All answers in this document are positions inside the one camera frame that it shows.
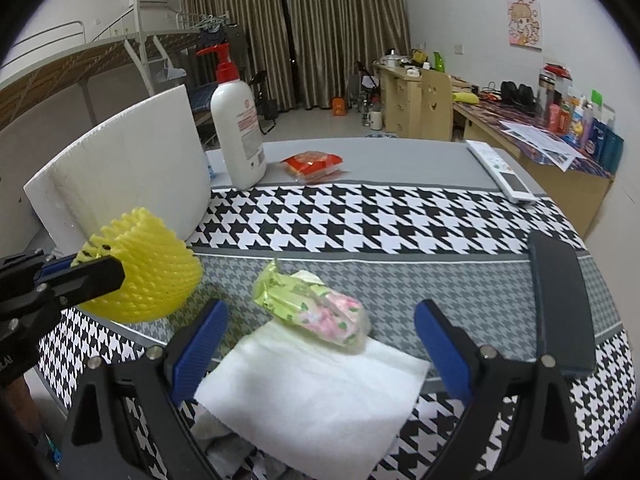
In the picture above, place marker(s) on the black folding chair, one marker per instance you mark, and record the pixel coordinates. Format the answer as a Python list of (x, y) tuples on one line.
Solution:
[(265, 105)]

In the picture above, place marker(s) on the black tripod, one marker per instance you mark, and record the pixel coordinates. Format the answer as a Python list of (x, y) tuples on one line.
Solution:
[(367, 85)]

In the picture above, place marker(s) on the metal pot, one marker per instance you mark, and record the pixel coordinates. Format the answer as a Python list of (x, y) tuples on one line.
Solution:
[(395, 58)]

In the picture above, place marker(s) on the black smartphone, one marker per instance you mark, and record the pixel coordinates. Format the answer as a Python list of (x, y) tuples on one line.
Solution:
[(560, 300)]

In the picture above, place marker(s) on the brown curtain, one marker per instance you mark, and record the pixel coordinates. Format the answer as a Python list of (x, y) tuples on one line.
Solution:
[(350, 25), (250, 35)]

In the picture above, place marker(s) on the white paper tissue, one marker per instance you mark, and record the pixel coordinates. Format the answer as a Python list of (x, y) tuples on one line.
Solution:
[(310, 400)]

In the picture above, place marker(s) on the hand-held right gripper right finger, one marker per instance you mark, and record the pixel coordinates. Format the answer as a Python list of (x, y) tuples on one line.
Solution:
[(445, 350)]

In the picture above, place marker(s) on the white metal bunk bed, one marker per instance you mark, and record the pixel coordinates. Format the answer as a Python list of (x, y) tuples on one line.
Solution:
[(175, 37), (60, 65)]

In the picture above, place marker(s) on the pink cartoon wall poster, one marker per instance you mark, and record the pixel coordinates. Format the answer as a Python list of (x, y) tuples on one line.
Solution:
[(524, 22)]

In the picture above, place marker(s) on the dark printed desk mat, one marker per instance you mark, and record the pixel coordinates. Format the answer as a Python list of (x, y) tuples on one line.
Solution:
[(492, 117)]

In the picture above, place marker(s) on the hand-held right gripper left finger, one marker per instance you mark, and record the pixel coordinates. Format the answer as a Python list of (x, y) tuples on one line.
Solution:
[(200, 350)]

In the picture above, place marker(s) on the white foam box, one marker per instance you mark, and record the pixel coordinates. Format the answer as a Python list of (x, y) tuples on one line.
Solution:
[(125, 170)]

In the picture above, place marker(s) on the yellow foam fruit net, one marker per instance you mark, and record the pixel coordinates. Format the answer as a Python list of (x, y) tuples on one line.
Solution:
[(150, 270)]

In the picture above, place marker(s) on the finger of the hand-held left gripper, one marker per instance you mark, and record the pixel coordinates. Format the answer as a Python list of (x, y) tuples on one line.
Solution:
[(55, 269), (95, 277)]

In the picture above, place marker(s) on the green floral tissue packet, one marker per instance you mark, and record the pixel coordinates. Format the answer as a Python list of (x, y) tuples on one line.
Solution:
[(300, 305)]

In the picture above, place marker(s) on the red snack packet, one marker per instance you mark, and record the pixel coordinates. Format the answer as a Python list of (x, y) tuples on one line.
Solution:
[(312, 164)]

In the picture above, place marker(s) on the wooden smiley chair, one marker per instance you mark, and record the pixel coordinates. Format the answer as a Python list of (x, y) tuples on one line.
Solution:
[(436, 105)]

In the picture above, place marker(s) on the white clothes hanger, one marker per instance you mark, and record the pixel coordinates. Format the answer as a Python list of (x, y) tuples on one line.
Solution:
[(172, 71)]

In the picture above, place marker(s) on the printed paper sheets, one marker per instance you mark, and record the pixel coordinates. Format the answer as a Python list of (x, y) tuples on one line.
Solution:
[(540, 140)]

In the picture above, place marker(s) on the white lotion pump bottle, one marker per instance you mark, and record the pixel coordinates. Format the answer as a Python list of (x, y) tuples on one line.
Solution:
[(240, 140)]

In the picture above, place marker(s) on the dark hanging clothes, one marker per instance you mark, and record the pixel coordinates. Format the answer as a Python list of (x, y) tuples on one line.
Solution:
[(230, 45)]

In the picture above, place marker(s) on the houndstooth tablecloth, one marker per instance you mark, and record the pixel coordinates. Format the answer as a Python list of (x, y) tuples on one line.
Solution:
[(400, 220)]

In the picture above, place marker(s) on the row of toiletry bottles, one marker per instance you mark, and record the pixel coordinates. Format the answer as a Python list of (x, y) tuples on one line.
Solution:
[(585, 120)]

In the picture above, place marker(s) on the white remote control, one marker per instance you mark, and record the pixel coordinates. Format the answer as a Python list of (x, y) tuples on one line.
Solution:
[(502, 170)]

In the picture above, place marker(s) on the orange container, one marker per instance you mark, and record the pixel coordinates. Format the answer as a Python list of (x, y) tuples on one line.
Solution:
[(339, 106)]

